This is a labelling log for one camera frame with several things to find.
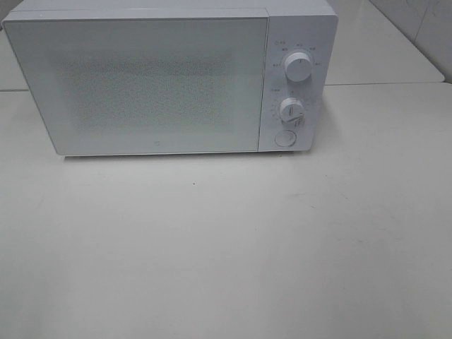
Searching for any round white door button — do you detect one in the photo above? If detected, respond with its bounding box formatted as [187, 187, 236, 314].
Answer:
[275, 130, 297, 148]

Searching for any white timer knob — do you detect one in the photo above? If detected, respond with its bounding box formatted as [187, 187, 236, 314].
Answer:
[279, 97, 305, 124]

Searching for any white microwave door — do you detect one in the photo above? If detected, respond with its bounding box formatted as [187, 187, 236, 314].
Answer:
[5, 18, 267, 156]

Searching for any upper white power knob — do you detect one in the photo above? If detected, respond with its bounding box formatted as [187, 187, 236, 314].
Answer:
[284, 51, 313, 82]

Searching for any white microwave oven body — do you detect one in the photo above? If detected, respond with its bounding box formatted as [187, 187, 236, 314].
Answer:
[2, 1, 338, 155]

